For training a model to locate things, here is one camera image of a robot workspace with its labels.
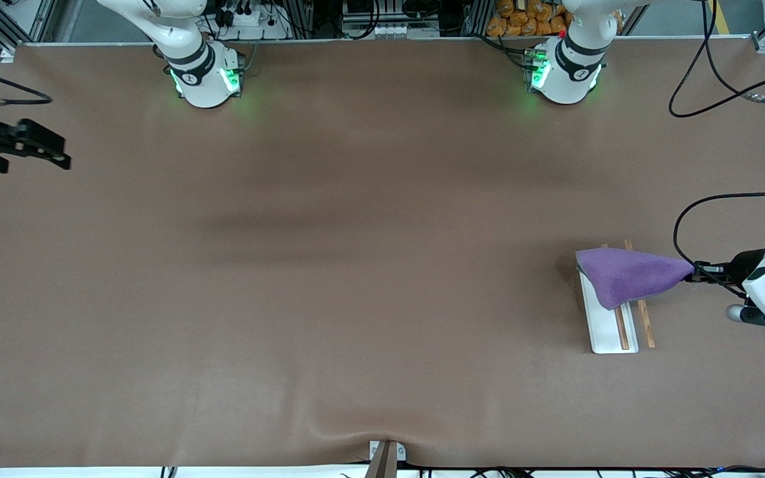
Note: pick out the white power strip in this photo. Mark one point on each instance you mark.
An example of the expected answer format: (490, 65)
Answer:
(250, 18)

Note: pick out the purple fluffy towel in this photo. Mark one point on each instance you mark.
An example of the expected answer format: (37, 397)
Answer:
(628, 275)

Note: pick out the brown table cover mat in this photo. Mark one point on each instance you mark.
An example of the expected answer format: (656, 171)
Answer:
(289, 265)

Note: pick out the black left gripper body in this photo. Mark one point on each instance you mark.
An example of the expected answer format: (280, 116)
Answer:
(744, 264)

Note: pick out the pile of orange packets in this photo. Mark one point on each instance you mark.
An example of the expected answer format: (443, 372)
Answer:
(522, 20)

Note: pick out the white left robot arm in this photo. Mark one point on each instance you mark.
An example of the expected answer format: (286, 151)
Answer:
(568, 66)

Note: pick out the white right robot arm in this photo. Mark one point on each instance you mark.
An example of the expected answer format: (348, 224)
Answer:
(190, 53)

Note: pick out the white rack with wooden rods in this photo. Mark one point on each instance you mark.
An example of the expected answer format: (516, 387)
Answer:
(611, 338)

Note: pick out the metal table edge clamp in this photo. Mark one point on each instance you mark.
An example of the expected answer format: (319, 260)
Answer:
(386, 459)

